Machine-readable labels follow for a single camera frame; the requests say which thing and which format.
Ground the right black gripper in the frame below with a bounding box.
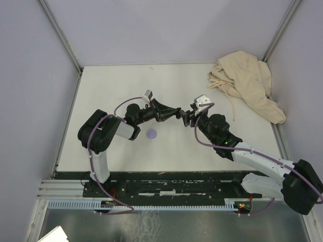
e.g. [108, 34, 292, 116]
[179, 103, 216, 144]

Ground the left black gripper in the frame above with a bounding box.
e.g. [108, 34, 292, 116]
[136, 98, 177, 125]

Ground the black earbud case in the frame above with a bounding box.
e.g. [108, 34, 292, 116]
[176, 110, 182, 119]

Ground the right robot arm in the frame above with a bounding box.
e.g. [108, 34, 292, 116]
[176, 104, 322, 215]

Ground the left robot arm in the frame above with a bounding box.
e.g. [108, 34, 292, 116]
[77, 99, 181, 197]

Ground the purple earbud case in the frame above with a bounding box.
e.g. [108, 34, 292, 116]
[146, 129, 157, 139]

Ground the beige cloth bag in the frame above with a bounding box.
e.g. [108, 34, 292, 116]
[207, 51, 286, 124]

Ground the white paper corner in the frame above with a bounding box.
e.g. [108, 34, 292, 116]
[38, 226, 69, 242]

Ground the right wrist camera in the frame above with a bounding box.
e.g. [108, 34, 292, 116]
[193, 94, 211, 115]

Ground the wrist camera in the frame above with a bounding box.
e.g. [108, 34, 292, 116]
[193, 94, 211, 115]
[142, 90, 153, 103]

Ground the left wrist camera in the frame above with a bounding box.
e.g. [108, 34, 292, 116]
[142, 90, 153, 103]

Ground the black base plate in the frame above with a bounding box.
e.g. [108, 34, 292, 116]
[83, 171, 262, 207]

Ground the white cable duct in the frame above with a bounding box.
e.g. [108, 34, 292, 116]
[47, 198, 240, 210]

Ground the aluminium frame rail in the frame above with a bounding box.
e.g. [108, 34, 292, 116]
[37, 178, 311, 200]

